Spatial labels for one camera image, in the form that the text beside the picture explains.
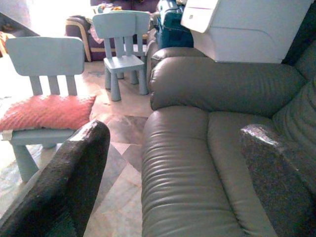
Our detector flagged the grey-green leather sofa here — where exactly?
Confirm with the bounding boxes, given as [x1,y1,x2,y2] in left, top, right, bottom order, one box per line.
[146,27,208,94]
[141,37,316,237]

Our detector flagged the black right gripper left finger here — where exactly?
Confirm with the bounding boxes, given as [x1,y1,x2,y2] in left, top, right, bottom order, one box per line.
[0,119,111,237]

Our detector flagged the light blue child chair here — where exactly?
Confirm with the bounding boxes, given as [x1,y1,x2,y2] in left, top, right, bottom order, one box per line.
[110,10,151,58]
[5,36,86,183]
[92,12,149,102]

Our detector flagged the pink dotted pillow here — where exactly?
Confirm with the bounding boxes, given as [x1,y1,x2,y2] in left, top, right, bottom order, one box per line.
[0,94,97,132]

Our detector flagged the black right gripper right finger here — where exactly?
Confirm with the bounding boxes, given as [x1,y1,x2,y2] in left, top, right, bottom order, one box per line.
[239,123,316,237]

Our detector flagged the purple armchair with yellow trim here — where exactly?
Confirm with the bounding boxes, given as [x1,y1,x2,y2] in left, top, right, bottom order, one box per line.
[65,0,161,62]

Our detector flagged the white box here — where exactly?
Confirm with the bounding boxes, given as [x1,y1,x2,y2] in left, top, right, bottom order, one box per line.
[180,0,314,64]

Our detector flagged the blue bag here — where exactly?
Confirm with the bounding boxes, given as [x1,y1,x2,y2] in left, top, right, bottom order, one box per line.
[157,0,195,49]

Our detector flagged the orange patterned cloth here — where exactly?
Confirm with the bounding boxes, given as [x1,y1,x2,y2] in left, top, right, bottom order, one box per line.
[0,31,17,58]

